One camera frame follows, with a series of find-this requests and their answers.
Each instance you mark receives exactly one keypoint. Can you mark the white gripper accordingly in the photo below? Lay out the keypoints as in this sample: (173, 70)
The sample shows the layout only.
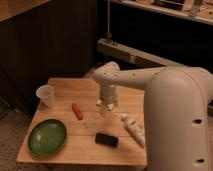
(107, 98)

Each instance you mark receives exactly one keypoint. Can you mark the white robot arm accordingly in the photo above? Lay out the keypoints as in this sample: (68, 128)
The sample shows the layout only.
(175, 112)

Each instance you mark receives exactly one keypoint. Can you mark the orange carrot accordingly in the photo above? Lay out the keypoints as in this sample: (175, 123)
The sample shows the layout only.
(77, 111)

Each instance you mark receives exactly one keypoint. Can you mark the black rectangular phone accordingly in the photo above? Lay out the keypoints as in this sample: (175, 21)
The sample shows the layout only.
(108, 140)

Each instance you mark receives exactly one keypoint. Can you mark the wooden table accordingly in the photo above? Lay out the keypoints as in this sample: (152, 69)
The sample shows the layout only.
(80, 146)

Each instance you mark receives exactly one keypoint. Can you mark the white tube bottle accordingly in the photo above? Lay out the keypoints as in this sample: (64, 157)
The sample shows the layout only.
(134, 129)

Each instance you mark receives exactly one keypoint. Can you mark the grey metal beam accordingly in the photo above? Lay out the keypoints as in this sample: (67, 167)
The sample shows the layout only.
(131, 55)

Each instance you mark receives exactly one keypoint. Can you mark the clear plastic cup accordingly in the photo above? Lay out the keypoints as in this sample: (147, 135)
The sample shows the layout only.
(46, 94)

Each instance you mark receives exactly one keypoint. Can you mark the metal vertical pole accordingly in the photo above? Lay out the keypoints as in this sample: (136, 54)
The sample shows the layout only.
(108, 20)

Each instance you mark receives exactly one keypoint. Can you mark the wooden shelf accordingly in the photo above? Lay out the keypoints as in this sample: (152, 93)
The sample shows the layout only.
(195, 10)

